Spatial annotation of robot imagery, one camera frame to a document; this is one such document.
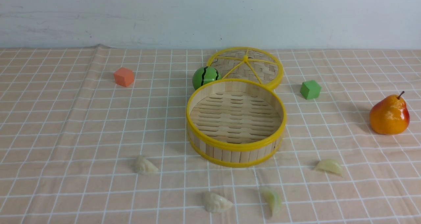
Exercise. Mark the white dumpling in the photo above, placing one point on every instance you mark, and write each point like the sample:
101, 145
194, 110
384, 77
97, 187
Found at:
213, 202
144, 166

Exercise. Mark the greenish dumpling front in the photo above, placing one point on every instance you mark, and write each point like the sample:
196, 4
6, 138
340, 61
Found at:
273, 200

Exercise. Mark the pale yellow dumpling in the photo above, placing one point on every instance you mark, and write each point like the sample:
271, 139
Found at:
330, 165

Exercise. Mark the bamboo steamer tray yellow rim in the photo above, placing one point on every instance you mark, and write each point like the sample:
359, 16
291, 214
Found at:
235, 123

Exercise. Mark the bamboo steamer lid yellow rim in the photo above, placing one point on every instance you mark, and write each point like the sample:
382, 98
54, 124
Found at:
248, 63

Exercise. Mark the green watermelon toy ball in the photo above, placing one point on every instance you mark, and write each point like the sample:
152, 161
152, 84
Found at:
205, 75

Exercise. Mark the orange foam cube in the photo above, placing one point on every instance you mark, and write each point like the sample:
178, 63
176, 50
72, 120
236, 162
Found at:
124, 77

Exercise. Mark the green foam cube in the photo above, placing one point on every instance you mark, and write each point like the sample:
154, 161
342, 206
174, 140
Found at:
310, 89

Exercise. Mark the beige checkered tablecloth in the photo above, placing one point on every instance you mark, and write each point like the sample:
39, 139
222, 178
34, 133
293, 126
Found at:
70, 137

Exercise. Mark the orange yellow toy pear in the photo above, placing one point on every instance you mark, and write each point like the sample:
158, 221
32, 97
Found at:
390, 116

